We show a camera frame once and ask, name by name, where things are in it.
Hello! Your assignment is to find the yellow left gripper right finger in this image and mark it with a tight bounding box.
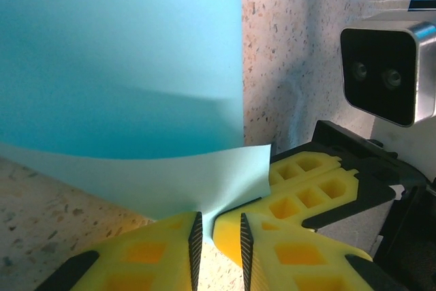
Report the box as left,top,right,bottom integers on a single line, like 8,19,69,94
240,211,409,291

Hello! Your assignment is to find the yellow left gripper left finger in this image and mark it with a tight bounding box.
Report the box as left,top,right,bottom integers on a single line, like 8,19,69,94
33,211,204,291

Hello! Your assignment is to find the light blue paper sheet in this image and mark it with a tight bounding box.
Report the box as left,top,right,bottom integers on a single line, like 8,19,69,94
0,0,273,222

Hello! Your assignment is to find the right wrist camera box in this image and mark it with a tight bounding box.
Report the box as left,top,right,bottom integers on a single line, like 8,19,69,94
340,11,436,127

